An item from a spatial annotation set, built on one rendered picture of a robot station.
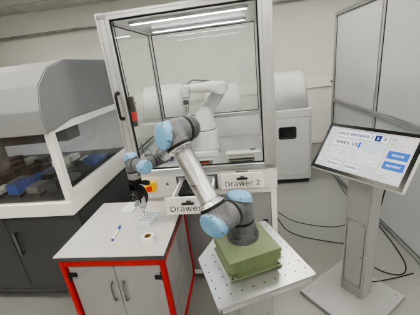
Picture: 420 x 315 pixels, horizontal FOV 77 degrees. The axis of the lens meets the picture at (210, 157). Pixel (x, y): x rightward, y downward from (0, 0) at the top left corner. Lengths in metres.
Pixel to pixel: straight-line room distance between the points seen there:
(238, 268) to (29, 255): 1.77
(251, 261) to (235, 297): 0.15
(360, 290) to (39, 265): 2.34
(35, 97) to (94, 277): 1.08
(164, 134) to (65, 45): 4.67
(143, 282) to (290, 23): 4.45
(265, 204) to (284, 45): 3.54
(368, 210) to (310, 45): 3.73
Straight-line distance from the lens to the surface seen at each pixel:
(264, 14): 1.68
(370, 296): 2.30
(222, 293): 1.21
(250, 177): 1.80
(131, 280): 1.66
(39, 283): 2.70
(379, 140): 1.71
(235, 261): 1.18
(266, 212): 1.97
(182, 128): 1.12
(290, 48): 5.04
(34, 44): 5.94
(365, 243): 1.96
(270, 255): 1.24
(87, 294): 1.86
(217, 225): 1.06
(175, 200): 1.58
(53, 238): 2.32
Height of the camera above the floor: 1.64
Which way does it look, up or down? 19 degrees down
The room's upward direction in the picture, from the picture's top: 7 degrees counter-clockwise
